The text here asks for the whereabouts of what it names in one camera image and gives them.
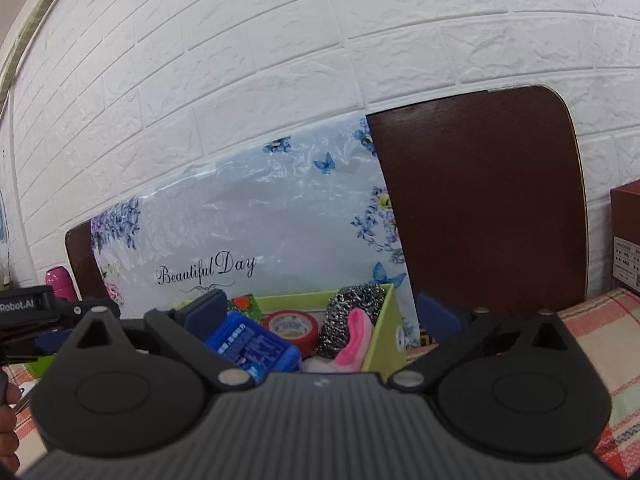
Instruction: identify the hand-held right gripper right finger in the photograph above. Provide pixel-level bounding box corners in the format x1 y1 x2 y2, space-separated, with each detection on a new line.
387 292 572 392

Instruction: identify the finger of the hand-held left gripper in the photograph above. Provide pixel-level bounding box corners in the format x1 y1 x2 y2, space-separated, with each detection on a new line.
0 331 69 363
52 297 121 332

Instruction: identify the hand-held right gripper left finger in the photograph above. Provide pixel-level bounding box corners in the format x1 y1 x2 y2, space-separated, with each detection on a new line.
57 288 254 392

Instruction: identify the green patterned packet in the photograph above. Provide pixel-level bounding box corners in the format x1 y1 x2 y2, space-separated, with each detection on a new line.
227 294 263 323

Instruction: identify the blue plastic box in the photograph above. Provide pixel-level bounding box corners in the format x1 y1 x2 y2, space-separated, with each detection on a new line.
205 311 302 383

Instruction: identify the steel wool scrubber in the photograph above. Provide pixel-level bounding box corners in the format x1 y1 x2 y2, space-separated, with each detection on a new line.
317 284 388 361

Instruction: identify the red tape roll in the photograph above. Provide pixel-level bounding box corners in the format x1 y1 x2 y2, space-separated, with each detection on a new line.
262 310 320 356

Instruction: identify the person's left hand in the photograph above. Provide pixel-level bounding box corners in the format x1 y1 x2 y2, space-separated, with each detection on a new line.
0 404 21 478

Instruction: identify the pink thermos bottle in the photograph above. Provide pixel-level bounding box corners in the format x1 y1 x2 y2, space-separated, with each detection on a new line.
45 266 76 303

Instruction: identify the floral printed plastic bag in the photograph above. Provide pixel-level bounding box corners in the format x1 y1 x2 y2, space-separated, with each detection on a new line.
90 115 421 351

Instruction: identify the brown wooden headboard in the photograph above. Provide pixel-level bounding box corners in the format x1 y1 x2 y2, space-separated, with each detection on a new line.
64 85 590 311

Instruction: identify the plaid blanket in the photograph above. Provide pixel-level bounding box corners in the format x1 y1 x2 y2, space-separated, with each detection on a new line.
0 287 640 478

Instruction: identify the brown cardboard box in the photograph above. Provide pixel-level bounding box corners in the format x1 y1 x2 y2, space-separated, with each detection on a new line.
610 180 640 297

